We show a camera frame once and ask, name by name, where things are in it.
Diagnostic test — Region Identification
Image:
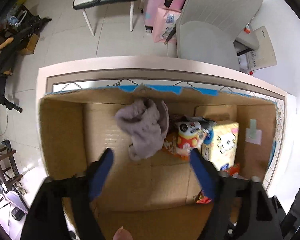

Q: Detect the red snack packet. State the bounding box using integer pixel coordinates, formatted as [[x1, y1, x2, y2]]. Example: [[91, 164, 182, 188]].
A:
[[193, 164, 240, 204]]

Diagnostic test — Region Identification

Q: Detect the lilac soft cloth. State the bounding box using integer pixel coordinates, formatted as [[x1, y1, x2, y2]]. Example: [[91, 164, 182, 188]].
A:
[[115, 99, 170, 161]]

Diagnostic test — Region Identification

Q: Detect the long blue snack packet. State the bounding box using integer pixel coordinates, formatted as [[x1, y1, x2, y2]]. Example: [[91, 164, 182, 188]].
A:
[[267, 140, 276, 170]]

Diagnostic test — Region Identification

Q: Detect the operator thumb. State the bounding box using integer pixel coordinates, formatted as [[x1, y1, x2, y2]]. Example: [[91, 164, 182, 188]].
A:
[[113, 227, 133, 240]]

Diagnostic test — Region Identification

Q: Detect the yellow tissue pack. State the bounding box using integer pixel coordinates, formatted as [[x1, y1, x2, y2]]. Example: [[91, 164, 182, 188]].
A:
[[202, 121, 239, 171]]

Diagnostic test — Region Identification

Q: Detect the orange cartoon snack bag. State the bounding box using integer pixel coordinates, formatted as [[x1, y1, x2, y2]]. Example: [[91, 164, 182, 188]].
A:
[[162, 115, 216, 160]]

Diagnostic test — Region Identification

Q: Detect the brown cardboard box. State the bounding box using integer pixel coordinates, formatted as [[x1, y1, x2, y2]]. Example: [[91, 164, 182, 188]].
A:
[[38, 87, 276, 239]]

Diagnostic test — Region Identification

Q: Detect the patterned table mat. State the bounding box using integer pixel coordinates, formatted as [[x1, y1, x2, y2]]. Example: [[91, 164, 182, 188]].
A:
[[44, 68, 288, 189]]

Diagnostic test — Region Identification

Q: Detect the dark wooden stool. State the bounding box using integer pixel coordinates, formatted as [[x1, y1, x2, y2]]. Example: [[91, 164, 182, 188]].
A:
[[0, 140, 23, 193]]

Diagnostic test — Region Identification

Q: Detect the beige floor scale board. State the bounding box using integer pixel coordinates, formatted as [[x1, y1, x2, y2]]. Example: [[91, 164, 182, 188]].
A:
[[234, 25, 277, 75]]

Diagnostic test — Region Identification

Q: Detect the small cardboard box on floor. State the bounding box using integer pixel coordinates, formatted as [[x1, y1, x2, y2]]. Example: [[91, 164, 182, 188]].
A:
[[17, 34, 39, 56]]

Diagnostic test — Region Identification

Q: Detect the grey chair near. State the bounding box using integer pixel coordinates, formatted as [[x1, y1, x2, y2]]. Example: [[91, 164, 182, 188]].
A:
[[175, 0, 263, 70]]

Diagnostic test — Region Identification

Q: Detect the pink gift bag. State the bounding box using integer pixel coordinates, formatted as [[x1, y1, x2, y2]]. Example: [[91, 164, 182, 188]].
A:
[[152, 7, 181, 44]]

